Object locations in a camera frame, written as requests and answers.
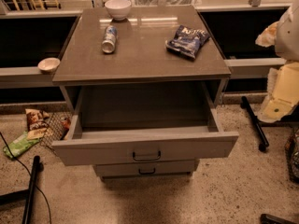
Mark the grey drawer cabinet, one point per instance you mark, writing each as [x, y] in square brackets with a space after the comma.
[140, 56]

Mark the black stand leg left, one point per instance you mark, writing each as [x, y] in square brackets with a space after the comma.
[27, 194]

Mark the grey bottom drawer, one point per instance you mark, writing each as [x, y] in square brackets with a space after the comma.
[146, 168]

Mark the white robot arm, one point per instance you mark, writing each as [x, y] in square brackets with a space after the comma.
[283, 35]

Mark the white bowl on cabinet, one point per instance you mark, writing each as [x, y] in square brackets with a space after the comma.
[118, 9]

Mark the blue chip bag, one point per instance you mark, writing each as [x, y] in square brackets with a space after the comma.
[187, 41]

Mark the black stand leg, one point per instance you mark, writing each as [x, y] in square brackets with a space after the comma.
[255, 123]
[27, 194]

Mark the grey top drawer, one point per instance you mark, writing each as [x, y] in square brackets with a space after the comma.
[142, 123]

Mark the blue white can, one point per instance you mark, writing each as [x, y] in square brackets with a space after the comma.
[109, 39]

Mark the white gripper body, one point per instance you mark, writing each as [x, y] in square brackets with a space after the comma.
[288, 36]

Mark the grey drawer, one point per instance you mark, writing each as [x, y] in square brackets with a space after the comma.
[142, 123]
[146, 168]

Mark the black wire basket on floor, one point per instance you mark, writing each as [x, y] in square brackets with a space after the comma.
[59, 124]

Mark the green snack bag on floor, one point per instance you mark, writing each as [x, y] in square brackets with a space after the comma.
[19, 146]

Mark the brown snack bag on floor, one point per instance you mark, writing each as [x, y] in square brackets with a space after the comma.
[36, 123]

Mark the black object bottom right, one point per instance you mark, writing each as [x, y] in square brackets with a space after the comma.
[269, 219]

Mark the dark basket right edge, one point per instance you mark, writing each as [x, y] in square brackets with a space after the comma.
[292, 156]

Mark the black stand leg right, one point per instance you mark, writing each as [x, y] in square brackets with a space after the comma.
[255, 123]

